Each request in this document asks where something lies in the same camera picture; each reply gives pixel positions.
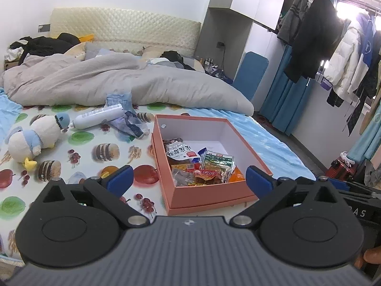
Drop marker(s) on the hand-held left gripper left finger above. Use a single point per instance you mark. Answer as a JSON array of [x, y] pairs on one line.
[[120, 180]]

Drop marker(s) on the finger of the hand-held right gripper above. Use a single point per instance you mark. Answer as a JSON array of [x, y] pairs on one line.
[[357, 190]]

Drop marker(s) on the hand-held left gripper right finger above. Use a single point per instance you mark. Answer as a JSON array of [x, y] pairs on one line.
[[259, 181]]

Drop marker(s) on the green white snack packet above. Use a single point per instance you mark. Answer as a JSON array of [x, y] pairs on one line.
[[217, 162]]

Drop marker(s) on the pink cardboard box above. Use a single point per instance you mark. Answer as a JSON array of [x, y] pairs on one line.
[[208, 195]]

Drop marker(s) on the pile of snack packets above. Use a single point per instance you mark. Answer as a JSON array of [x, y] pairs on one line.
[[181, 176]]

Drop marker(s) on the person's right hand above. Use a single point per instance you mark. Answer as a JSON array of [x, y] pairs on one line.
[[373, 256]]

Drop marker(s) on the red suitcase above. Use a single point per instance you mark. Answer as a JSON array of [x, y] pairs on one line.
[[342, 169]]

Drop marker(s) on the fruit print sheet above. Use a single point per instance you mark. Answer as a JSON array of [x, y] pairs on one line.
[[89, 161]]

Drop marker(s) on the teal hanging garment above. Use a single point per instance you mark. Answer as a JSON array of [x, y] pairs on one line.
[[367, 137]]

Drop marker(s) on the crumpled blue plastic bag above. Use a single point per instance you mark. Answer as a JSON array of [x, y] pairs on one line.
[[131, 122]]

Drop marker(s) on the white plastic bottle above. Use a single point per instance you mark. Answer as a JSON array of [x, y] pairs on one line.
[[95, 116]]

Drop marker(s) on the blue curtain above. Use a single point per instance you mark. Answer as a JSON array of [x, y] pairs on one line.
[[285, 101]]

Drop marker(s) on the white plush toy blue cap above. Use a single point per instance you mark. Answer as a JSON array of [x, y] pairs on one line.
[[38, 137]]

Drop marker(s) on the black hanging garment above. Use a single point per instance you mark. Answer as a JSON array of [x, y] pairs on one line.
[[335, 98]]

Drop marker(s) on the grey duvet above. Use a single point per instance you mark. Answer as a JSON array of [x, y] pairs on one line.
[[119, 80]]

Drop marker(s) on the purple bag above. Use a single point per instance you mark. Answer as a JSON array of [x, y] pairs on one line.
[[324, 82]]

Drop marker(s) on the group of small bottles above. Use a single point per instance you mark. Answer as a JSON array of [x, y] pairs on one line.
[[212, 65]]

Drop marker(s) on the white puffer jacket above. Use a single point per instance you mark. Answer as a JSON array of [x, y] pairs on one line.
[[342, 62]]

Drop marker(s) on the grey pillow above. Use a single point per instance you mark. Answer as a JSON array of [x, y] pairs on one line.
[[110, 50]]

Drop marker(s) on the black clothes pile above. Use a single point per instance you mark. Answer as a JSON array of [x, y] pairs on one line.
[[175, 59], [44, 46]]

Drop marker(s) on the blue white jacket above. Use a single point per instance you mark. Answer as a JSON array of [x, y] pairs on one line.
[[367, 44]]

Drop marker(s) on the yellow flat object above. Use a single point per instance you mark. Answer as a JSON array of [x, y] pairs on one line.
[[87, 38]]

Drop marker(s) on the cream quilted headboard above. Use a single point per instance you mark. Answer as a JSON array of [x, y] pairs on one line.
[[128, 26]]

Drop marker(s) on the black hanging coat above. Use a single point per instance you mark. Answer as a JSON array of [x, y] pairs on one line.
[[318, 32]]

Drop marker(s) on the white cloth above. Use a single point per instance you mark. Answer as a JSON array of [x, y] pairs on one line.
[[13, 54]]

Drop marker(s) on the grey hanging jacket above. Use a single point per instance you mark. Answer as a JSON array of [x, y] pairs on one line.
[[293, 18]]

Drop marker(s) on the black wall plug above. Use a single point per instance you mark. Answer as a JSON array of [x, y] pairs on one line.
[[221, 45]]

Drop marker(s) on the grey wall cabinet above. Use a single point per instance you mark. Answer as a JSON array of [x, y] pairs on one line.
[[238, 6]]

